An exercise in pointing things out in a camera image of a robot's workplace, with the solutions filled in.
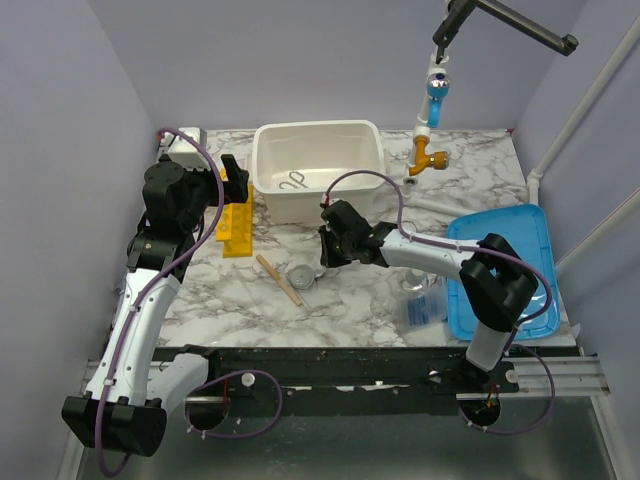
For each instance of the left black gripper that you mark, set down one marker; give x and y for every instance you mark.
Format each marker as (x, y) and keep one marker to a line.
(238, 179)

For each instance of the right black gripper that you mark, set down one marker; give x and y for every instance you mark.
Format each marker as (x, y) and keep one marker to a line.
(328, 259)

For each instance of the yellow test tube rack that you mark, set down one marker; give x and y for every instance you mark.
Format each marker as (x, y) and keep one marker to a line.
(235, 228)

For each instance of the round watch glass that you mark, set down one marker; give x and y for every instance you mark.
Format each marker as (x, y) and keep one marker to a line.
(303, 277)

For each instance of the white plastic tub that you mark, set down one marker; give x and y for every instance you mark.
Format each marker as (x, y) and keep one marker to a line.
(322, 151)

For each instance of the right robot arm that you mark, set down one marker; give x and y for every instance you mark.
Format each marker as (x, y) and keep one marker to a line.
(498, 284)

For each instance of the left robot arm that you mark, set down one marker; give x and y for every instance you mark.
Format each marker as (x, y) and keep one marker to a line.
(121, 409)

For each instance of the glass stirring rod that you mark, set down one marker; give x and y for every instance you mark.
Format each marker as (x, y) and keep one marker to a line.
(303, 297)

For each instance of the clear glass flask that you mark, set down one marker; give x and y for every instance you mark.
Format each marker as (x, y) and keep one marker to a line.
(413, 280)

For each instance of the wooden stick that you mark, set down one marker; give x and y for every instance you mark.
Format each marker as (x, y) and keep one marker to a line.
(281, 281)

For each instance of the bag of blue pipettes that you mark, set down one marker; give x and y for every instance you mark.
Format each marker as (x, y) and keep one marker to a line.
(420, 304)

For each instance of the faucet pipe assembly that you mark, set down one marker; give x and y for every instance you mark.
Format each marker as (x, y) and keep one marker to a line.
(428, 118)

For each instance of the blue plastic tray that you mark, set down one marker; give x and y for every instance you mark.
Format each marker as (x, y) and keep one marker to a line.
(525, 229)

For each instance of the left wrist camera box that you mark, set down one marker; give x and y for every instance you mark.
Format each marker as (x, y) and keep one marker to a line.
(183, 153)

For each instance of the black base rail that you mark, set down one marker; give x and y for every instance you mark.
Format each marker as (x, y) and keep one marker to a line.
(315, 382)

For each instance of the white wall pipe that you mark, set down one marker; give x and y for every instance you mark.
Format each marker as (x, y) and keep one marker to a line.
(534, 178)

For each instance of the black overhead camera arm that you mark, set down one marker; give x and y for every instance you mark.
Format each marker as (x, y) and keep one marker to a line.
(458, 11)

